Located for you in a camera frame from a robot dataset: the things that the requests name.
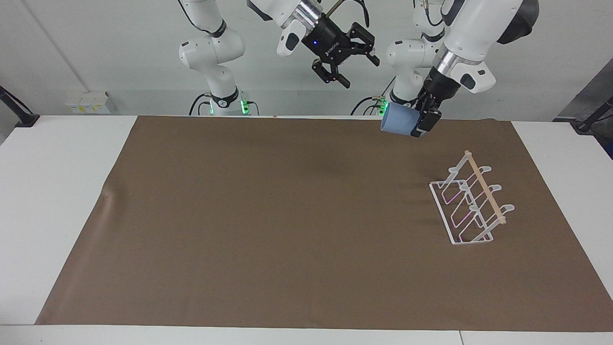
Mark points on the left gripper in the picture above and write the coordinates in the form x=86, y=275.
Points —
x=441, y=86

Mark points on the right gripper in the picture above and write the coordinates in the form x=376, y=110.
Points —
x=328, y=38

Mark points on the blue cup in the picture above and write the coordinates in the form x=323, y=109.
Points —
x=400, y=120

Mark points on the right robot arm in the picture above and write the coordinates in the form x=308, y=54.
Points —
x=216, y=52

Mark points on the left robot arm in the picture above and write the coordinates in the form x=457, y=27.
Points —
x=479, y=28

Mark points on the black stand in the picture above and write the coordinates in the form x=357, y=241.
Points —
x=589, y=123
x=19, y=112

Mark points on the white wall socket box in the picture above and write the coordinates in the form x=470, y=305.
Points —
x=88, y=103

